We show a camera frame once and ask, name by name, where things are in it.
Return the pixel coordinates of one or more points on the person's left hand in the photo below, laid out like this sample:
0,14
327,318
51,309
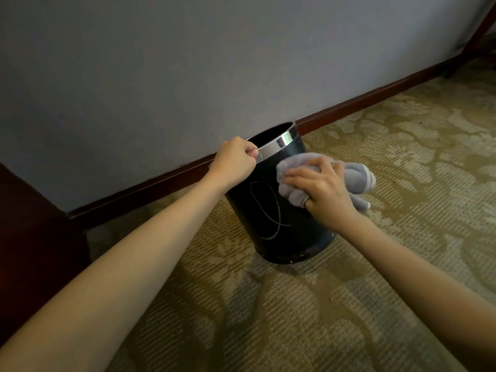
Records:
229,162

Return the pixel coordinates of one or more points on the person's right hand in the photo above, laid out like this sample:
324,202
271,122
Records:
327,193

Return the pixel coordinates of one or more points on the person's left thumb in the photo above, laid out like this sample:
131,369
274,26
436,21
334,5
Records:
250,155

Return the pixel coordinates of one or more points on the person's right thumb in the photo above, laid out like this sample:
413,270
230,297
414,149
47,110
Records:
309,202

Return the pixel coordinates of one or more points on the person's right middle finger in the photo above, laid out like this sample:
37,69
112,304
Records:
299,172

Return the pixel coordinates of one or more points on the black round waste bin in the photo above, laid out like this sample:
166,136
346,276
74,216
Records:
286,228

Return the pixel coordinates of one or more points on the grey cleaning cloth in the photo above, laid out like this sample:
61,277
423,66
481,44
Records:
358,178

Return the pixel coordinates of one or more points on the person's right forearm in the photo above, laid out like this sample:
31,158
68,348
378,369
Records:
418,290

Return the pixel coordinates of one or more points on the person's left forearm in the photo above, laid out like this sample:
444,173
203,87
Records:
116,278

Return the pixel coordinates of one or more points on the dark wooden baseboard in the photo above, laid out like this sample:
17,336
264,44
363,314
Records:
155,189

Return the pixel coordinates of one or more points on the dark wooden furniture leg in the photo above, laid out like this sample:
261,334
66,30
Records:
474,38

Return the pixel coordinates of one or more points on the dark wooden cabinet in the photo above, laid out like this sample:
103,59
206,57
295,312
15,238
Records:
31,244

